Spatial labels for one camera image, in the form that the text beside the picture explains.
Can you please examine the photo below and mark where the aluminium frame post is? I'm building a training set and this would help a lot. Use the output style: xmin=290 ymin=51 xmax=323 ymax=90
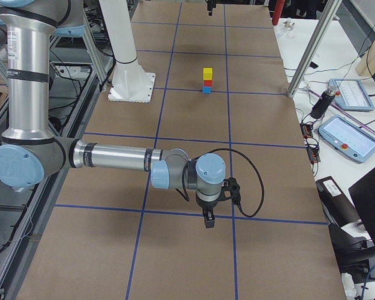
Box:
xmin=287 ymin=0 xmax=342 ymax=98

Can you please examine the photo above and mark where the red cylinder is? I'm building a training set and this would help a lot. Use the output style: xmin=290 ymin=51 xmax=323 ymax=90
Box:
xmin=272 ymin=0 xmax=285 ymax=26

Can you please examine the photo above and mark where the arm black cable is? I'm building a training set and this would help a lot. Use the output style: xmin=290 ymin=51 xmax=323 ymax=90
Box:
xmin=181 ymin=148 xmax=266 ymax=218

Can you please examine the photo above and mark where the yellow wooden cube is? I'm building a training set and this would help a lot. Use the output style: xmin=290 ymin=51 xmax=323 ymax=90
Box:
xmin=202 ymin=67 xmax=213 ymax=81

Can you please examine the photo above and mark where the teach pendant tablet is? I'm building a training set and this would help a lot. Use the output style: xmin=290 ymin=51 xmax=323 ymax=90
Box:
xmin=318 ymin=115 xmax=375 ymax=163
xmin=329 ymin=79 xmax=375 ymax=112

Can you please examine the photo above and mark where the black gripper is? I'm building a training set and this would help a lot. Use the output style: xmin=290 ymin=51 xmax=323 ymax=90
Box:
xmin=206 ymin=0 xmax=216 ymax=16
xmin=196 ymin=198 xmax=218 ymax=229

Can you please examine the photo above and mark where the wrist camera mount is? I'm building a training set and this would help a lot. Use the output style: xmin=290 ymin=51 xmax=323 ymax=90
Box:
xmin=220 ymin=177 xmax=241 ymax=206

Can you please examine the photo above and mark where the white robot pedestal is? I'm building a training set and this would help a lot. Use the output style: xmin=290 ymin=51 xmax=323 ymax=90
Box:
xmin=99 ymin=0 xmax=156 ymax=103

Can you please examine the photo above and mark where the black water bottle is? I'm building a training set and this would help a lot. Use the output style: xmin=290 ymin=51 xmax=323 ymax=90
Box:
xmin=310 ymin=87 xmax=336 ymax=119

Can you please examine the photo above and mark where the near teach pendant tablet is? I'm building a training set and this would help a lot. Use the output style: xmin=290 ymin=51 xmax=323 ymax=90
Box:
xmin=318 ymin=115 xmax=375 ymax=163

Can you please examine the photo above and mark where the blue wooden cube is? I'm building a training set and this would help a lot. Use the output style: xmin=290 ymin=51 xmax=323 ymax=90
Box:
xmin=202 ymin=86 xmax=212 ymax=94

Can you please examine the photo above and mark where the orange circuit board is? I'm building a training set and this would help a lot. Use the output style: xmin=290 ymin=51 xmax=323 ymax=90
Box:
xmin=300 ymin=122 xmax=321 ymax=164

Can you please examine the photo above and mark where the red wooden cube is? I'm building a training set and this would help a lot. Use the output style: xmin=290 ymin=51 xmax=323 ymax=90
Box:
xmin=203 ymin=80 xmax=213 ymax=88

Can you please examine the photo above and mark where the far teach pendant tablet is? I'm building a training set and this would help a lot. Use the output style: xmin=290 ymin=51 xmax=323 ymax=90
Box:
xmin=329 ymin=79 xmax=375 ymax=112

